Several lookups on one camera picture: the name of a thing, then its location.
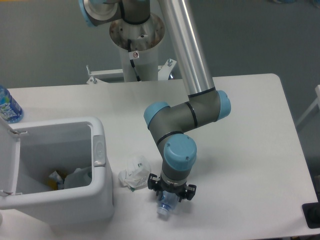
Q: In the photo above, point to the blue labelled water bottle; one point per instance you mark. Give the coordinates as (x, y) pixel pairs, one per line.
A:
(10, 110)

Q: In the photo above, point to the clear crushed plastic bottle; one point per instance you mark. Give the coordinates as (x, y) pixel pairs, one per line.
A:
(166, 204)

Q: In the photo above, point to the white frame at right edge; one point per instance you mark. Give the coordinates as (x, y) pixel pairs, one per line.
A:
(310, 112)

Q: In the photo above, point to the white paper trash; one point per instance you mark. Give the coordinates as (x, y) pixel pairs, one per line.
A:
(136, 174)

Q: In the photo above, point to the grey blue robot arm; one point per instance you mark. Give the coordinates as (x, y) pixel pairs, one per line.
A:
(169, 125)

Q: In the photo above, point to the black device at table edge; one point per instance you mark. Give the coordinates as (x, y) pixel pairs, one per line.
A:
(312, 214)

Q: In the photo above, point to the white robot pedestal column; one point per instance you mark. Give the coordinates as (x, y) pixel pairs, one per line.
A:
(138, 47)

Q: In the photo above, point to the trash inside the can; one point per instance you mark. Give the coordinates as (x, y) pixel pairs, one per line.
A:
(59, 180)

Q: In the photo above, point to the white pedestal base bracket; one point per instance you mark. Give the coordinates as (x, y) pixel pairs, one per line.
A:
(165, 72)

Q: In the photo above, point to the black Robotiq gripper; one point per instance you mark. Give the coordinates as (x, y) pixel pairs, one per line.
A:
(184, 192)

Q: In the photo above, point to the white plastic trash can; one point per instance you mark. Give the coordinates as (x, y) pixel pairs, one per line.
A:
(31, 151)

